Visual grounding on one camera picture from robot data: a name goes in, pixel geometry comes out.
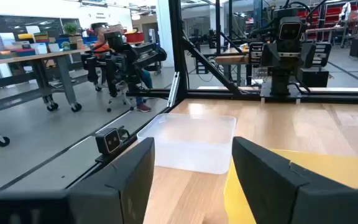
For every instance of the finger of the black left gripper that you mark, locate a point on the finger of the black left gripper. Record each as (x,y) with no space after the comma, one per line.
(270,54)
(308,54)

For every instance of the white office chair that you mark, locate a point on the white office chair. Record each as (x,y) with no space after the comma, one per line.
(118,93)

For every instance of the red storage bin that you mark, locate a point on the red storage bin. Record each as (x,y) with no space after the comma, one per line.
(134,37)

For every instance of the black aluminium table frame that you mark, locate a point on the black aluminium table frame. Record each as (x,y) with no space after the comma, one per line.
(177,46)

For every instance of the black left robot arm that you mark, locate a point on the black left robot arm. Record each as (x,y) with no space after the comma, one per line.
(280,79)

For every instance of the grey wheeled workbench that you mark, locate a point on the grey wheeled workbench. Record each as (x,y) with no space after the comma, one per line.
(26,57)

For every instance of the black box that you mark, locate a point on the black box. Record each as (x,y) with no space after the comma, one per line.
(315,77)

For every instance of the red storage shelving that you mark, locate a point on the red storage shelving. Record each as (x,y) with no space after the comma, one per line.
(331,15)

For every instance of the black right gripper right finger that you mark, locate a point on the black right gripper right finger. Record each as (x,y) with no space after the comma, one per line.
(275,186)

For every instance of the person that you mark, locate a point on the person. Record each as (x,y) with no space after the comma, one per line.
(101,39)

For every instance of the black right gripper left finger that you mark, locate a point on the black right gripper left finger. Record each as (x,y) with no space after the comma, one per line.
(117,193)

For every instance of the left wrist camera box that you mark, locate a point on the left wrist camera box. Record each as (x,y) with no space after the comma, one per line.
(290,29)

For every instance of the green potted plant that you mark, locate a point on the green potted plant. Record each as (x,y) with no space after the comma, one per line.
(70,29)

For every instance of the yellow box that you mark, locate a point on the yellow box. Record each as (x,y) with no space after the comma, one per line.
(25,36)

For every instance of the wooden work table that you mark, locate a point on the wooden work table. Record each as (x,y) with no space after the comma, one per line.
(228,59)

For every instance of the clear plastic bin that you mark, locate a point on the clear plastic bin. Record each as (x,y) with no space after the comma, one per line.
(188,140)

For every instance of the yellow plastic bin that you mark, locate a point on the yellow plastic bin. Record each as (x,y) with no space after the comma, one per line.
(337,171)

